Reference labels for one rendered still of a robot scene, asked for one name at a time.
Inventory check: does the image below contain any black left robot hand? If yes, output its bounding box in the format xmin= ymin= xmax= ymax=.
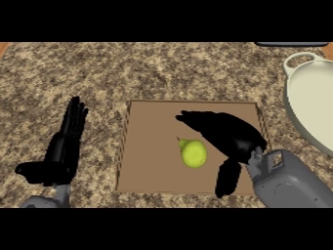
xmin=13 ymin=96 xmax=89 ymax=188

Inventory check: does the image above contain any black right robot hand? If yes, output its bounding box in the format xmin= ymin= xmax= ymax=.
xmin=173 ymin=109 xmax=268 ymax=199

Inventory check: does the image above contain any green pear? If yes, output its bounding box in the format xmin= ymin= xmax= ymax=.
xmin=175 ymin=137 xmax=209 ymax=170

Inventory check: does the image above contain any brown wooden tray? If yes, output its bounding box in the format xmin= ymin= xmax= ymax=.
xmin=113 ymin=100 xmax=272 ymax=196

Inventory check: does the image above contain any cream white pot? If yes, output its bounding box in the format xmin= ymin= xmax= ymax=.
xmin=281 ymin=52 xmax=333 ymax=164

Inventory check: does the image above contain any dark grey appliance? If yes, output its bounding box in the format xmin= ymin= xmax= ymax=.
xmin=252 ymin=41 xmax=330 ymax=48

